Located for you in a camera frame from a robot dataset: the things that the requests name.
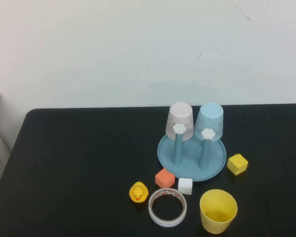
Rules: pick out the yellow plastic cup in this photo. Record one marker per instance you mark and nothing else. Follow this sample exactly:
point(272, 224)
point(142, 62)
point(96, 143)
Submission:
point(218, 222)

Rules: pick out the pale pink plastic cup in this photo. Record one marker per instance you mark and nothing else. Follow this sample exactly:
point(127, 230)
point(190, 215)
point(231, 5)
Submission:
point(178, 113)

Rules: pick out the blue cup stand with pegs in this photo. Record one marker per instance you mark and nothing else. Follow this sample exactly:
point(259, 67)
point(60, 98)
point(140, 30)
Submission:
point(190, 158)

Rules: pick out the light blue plastic cup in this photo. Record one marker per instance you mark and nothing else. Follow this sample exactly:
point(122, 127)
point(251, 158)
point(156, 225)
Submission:
point(209, 116)

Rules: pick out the orange foam cube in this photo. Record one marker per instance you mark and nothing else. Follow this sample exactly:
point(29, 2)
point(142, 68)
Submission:
point(164, 179)

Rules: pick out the yellow rubber duck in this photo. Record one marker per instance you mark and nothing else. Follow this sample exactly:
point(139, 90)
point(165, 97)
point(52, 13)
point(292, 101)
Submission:
point(138, 192)

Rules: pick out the white foam cube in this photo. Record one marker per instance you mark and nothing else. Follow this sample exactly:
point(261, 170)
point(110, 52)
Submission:
point(185, 186)

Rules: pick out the white double-sided tape roll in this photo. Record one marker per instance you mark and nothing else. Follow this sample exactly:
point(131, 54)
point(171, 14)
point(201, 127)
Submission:
point(153, 212)

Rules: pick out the yellow foam cube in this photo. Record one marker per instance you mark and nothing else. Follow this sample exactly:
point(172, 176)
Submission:
point(237, 165)

